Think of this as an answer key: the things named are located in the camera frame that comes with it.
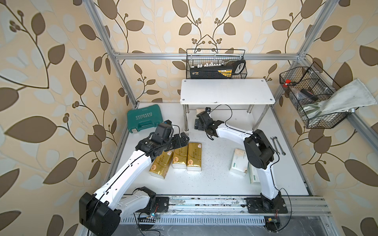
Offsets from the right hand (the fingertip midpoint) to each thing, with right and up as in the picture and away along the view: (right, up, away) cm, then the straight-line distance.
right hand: (203, 123), depth 99 cm
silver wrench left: (+48, -10, 0) cm, 49 cm away
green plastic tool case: (-42, +4, +6) cm, 43 cm away
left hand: (-11, -8, -23) cm, 27 cm away
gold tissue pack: (-25, -23, -19) cm, 39 cm away
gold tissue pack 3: (-6, -21, -17) cm, 28 cm away
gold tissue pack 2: (-14, -19, -16) cm, 29 cm away
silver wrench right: (+51, -19, -8) cm, 55 cm away
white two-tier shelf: (+13, +16, -21) cm, 30 cm away
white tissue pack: (-3, +9, +2) cm, 9 cm away
